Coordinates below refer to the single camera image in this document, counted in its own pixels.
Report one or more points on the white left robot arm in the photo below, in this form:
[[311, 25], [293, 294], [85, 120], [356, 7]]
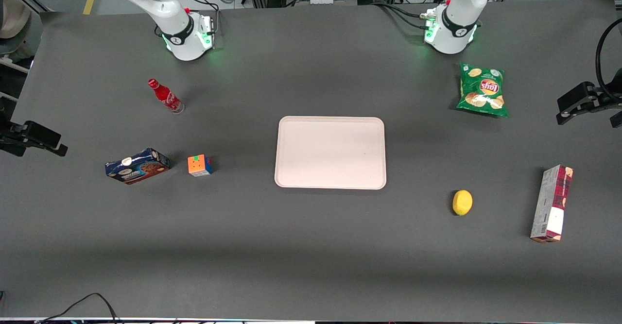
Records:
[[454, 27]]

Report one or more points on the red cookie box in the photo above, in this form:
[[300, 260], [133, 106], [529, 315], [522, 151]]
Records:
[[551, 207]]

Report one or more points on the dark grey table mat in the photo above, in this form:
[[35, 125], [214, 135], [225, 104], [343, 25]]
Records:
[[291, 246]]

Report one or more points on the pale pink plastic tray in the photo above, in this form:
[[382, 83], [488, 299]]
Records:
[[330, 151]]

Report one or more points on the small white power strip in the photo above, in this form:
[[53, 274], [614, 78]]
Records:
[[320, 0]]

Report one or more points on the blue cookie box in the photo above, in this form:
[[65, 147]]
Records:
[[138, 166]]

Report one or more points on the green chips bag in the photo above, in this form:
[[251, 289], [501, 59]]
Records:
[[481, 91]]

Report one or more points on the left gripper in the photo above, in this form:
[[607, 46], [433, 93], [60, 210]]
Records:
[[604, 100]]

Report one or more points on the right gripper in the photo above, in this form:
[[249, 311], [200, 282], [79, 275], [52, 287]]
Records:
[[9, 137]]

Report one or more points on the red soda bottle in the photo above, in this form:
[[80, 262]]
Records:
[[165, 95]]

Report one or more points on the colourful puzzle cube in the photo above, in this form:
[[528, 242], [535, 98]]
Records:
[[199, 165]]

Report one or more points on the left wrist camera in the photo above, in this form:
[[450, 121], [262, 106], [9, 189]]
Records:
[[576, 100]]

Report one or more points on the yellow lemon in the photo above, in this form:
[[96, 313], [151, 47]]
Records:
[[462, 202]]

